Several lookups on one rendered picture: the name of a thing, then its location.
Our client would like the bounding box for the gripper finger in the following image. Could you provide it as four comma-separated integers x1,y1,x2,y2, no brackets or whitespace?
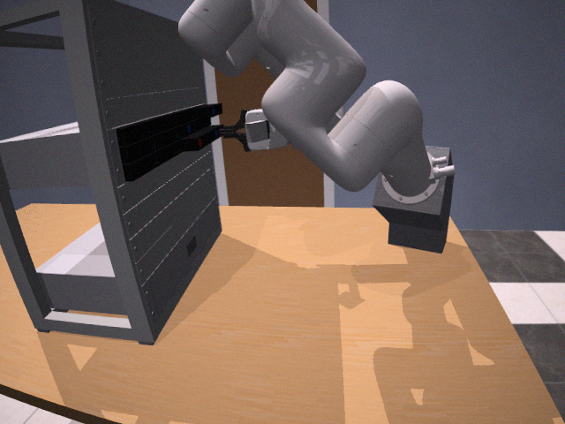
219,131,251,152
219,110,250,133

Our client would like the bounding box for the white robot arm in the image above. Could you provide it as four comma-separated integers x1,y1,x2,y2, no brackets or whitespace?
178,0,455,205

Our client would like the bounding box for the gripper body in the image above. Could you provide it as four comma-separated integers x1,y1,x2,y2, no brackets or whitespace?
245,109,289,151

